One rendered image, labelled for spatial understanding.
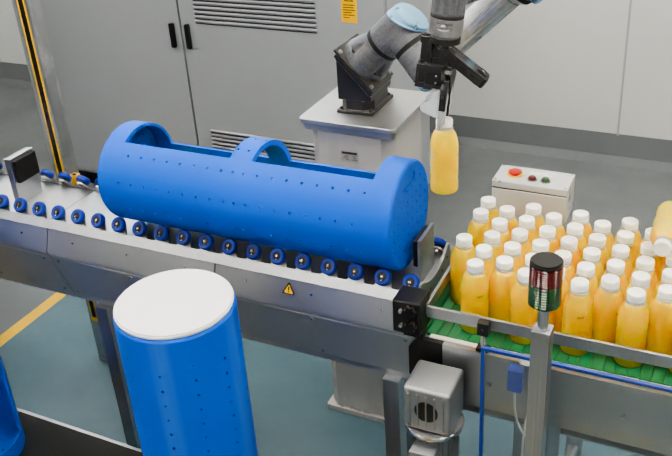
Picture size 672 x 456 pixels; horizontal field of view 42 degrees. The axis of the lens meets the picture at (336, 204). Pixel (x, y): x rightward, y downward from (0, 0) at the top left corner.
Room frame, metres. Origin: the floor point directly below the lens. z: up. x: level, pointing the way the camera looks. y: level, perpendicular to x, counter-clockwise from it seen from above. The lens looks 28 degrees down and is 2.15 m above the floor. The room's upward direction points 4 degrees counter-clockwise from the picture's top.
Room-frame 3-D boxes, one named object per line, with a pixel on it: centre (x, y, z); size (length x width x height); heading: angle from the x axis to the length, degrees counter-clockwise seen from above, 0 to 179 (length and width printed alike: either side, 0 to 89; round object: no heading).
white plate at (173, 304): (1.68, 0.39, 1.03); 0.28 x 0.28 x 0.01
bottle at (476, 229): (1.92, -0.36, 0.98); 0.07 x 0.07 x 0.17
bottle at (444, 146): (1.85, -0.26, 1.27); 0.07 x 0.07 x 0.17
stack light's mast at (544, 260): (1.39, -0.39, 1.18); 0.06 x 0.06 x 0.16
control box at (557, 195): (2.05, -0.53, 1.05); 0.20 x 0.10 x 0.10; 63
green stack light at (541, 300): (1.39, -0.39, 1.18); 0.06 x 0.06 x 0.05
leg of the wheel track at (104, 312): (2.30, 0.75, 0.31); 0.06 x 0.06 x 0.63; 63
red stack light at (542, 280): (1.39, -0.39, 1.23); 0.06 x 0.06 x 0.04
